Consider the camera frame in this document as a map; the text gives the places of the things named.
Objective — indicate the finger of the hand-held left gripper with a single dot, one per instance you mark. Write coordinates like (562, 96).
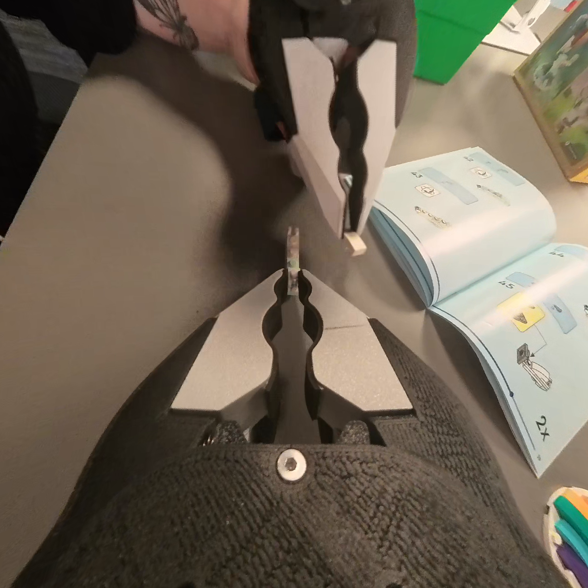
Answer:
(381, 92)
(312, 115)

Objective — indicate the printed white lego plate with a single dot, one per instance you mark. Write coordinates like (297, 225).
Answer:
(292, 257)

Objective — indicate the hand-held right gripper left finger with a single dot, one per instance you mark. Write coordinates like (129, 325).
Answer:
(225, 363)

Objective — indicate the lego set cardboard box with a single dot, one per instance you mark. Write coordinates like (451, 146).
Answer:
(556, 92)

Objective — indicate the white lego brick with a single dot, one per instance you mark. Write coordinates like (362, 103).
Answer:
(356, 246)

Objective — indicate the person's left forearm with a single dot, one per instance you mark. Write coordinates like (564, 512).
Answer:
(183, 27)

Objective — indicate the white printed paper sheet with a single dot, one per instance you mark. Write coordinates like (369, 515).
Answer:
(519, 32)

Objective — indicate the open light blue instruction booklet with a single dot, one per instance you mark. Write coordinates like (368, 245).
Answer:
(482, 229)

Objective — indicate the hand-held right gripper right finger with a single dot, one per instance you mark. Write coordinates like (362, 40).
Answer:
(358, 363)

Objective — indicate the green plastic bin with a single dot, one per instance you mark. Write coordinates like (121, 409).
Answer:
(454, 36)

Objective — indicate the person's left hand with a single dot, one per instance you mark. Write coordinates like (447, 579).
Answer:
(243, 55)

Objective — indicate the rainbow lego plate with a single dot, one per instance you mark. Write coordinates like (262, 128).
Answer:
(572, 528)

